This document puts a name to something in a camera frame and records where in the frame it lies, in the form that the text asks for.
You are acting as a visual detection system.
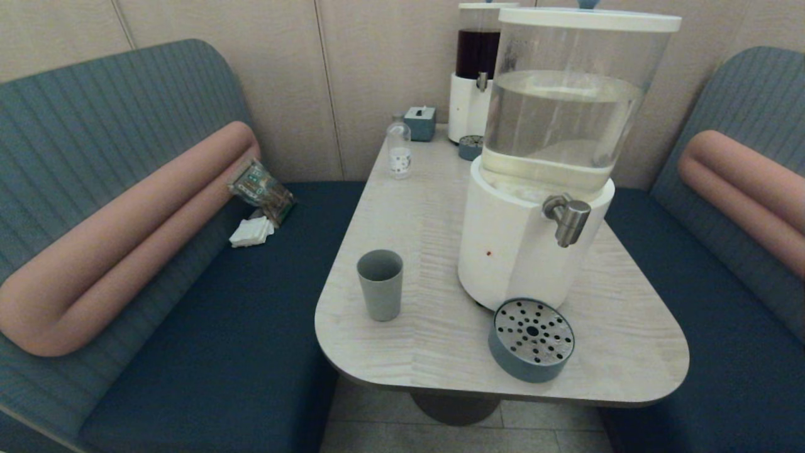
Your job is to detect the dark blue seat cushion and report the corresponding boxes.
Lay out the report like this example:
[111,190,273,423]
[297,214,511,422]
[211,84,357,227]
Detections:
[79,181,367,453]
[597,187,805,453]

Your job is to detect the teal tissue box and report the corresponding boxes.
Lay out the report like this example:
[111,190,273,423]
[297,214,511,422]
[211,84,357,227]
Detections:
[404,106,437,142]

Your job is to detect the large clear water dispenser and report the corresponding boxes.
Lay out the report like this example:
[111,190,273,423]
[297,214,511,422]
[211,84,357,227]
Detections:
[457,6,682,312]

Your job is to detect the large blue perforated drip tray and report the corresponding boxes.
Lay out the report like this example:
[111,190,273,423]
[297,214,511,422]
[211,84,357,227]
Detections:
[488,298,575,384]

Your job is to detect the white napkin stack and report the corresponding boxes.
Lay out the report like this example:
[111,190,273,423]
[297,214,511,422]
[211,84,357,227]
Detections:
[228,216,275,249]

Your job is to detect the dark drink dispenser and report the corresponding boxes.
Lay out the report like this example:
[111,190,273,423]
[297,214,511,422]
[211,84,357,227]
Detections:
[448,2,520,145]

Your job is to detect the clear plastic bottle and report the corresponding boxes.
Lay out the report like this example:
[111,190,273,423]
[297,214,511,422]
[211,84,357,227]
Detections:
[386,112,413,180]

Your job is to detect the grey-blue ribbed sofa backrest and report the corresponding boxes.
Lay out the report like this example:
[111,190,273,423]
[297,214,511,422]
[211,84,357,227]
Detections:
[650,45,805,344]
[0,38,258,453]

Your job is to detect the pink bolster cushion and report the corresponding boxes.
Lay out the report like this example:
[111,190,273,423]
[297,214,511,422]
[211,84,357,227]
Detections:
[677,130,805,281]
[0,121,262,358]

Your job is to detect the green snack package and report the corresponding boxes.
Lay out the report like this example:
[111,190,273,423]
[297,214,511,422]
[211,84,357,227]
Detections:
[228,159,296,228]

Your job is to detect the large white dispenser lid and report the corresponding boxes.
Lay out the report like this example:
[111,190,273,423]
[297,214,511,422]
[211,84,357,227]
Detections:
[499,0,682,33]

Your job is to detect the large steel dispenser tap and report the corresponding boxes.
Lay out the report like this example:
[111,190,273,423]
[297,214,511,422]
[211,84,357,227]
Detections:
[542,194,592,249]

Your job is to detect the grey plastic cup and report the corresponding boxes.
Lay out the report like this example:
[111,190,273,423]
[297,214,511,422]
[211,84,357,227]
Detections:
[357,249,404,322]

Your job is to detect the dark round table pedestal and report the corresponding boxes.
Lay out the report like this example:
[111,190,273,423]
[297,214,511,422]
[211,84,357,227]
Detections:
[410,391,502,427]

